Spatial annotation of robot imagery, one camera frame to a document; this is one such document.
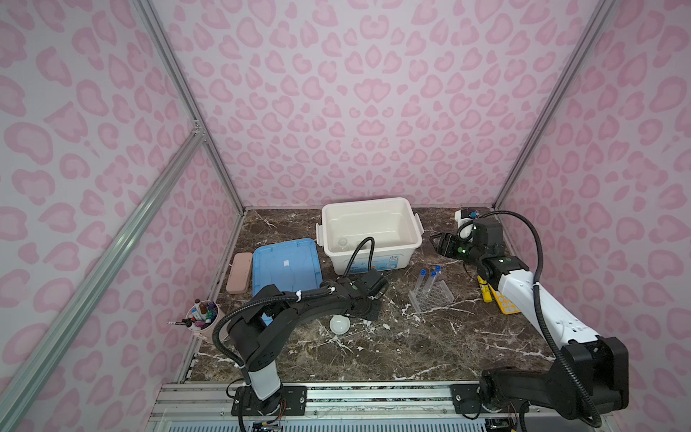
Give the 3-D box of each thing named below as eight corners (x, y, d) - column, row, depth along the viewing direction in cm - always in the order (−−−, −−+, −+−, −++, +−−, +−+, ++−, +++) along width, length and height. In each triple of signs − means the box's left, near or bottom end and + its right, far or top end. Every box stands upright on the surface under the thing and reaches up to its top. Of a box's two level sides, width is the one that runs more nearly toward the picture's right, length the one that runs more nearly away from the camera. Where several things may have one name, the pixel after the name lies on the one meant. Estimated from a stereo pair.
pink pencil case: (228, 295, 96) (225, 291, 94) (235, 257, 107) (233, 253, 104) (249, 293, 97) (246, 289, 94) (254, 256, 107) (252, 251, 105)
